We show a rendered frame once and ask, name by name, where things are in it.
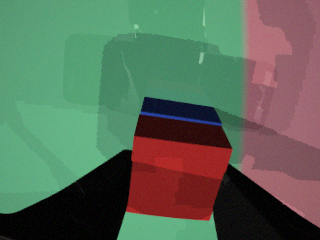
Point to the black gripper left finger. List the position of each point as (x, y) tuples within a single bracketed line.
[(91, 209)]

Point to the red block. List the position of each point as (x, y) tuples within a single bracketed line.
[(177, 167)]

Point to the blue lego brick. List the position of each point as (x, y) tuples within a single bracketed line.
[(180, 111)]

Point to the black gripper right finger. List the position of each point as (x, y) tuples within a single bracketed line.
[(244, 211)]

